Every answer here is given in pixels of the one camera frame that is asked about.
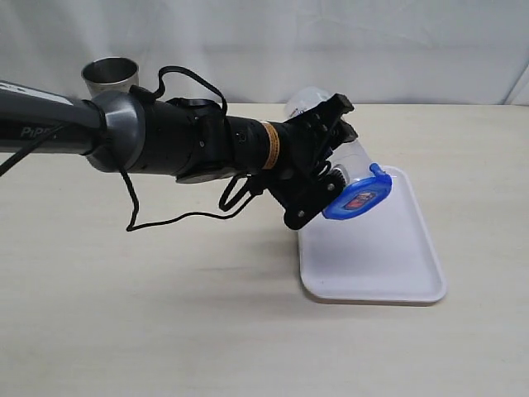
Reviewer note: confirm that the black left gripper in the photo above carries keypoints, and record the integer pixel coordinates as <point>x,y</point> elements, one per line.
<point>299,181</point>

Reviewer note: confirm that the blue container lid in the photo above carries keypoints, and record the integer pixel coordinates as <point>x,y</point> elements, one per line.
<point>360,196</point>

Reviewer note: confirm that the stainless steel cup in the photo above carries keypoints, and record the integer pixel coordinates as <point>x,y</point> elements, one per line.
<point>110,74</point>

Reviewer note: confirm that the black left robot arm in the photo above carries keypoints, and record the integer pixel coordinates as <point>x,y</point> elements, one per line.
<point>191,140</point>

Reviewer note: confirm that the white plastic tray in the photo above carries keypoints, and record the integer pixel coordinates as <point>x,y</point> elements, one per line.
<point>385,256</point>

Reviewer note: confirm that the white backdrop curtain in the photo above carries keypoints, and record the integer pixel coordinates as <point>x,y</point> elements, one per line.
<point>265,51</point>

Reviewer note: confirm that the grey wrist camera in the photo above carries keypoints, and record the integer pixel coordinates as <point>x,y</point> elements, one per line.
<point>339,176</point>

